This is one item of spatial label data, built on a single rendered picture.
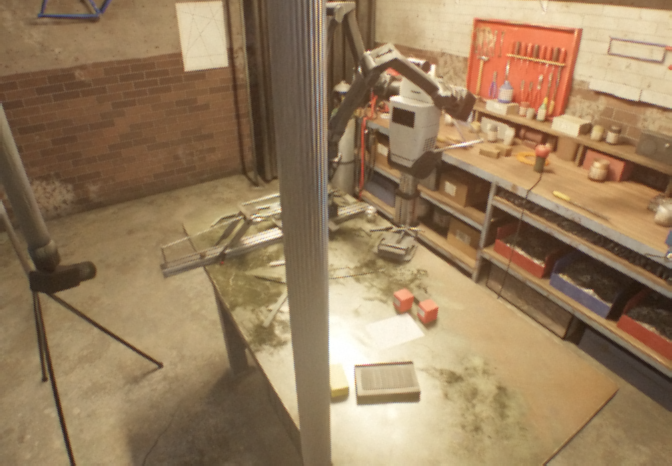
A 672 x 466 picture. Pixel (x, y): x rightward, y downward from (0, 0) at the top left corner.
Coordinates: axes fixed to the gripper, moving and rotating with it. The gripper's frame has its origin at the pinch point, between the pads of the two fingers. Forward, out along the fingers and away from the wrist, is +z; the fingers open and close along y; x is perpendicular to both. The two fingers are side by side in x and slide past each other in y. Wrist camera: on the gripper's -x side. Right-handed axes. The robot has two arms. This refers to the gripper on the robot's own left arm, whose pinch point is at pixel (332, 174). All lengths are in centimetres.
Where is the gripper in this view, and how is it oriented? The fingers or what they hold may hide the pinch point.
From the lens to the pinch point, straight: 191.2
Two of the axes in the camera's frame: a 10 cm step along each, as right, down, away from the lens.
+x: 9.8, 1.0, -1.7
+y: -2.0, 4.8, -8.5
